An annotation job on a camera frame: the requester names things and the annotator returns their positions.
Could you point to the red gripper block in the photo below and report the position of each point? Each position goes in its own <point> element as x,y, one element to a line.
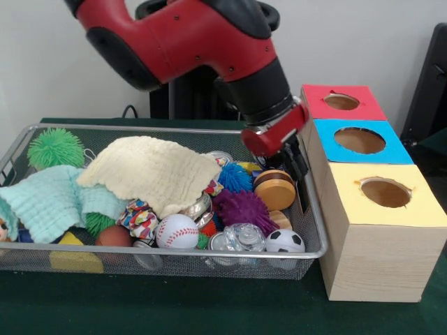
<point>272,136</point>

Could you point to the silver red drink can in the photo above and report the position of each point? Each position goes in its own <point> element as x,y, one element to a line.
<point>218,242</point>

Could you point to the cream yellow waffle cloth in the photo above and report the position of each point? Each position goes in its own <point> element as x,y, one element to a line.
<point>147,171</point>

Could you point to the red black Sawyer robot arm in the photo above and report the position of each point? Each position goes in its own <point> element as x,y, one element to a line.
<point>195,42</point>

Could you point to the wooden box with three holes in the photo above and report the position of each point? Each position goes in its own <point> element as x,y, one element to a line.
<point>377,258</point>

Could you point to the shallow clear mesh bin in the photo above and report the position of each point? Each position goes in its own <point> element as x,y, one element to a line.
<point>42,262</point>

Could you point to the brown wooden yo-yo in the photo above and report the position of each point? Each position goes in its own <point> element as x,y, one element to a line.
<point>274,194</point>

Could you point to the blue spiky ball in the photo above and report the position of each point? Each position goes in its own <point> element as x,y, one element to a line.
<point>236,178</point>

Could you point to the purple spiky ball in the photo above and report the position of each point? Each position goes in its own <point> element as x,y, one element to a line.
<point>244,209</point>

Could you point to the small soccer ball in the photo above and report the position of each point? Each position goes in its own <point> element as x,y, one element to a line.
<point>285,241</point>

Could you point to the small baseball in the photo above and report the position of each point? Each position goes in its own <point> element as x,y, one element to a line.
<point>177,232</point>

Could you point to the black upright panel stand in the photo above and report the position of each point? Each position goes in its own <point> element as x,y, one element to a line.
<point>429,91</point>

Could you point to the multicoloured patterned fabric ball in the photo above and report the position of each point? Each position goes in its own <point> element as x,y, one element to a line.
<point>138,220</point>

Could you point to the dark green table cloth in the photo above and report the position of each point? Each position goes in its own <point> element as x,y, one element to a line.
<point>209,307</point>

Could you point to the brown rubber ball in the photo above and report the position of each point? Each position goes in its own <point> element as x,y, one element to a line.
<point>114,236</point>

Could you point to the small green spiky ball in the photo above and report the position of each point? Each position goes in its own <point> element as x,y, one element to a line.
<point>99,223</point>

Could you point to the green spiky rubber ball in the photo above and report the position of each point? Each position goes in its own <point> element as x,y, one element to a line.
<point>56,146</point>

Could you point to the yellow toy block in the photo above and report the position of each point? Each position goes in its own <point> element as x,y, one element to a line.
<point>77,259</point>

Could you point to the mint green waffle cloth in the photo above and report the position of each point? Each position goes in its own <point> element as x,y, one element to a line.
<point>49,202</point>

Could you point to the small doll figure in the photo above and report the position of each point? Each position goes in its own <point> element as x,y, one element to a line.
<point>5,229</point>

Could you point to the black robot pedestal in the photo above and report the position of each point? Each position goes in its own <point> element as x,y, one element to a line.
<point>188,101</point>

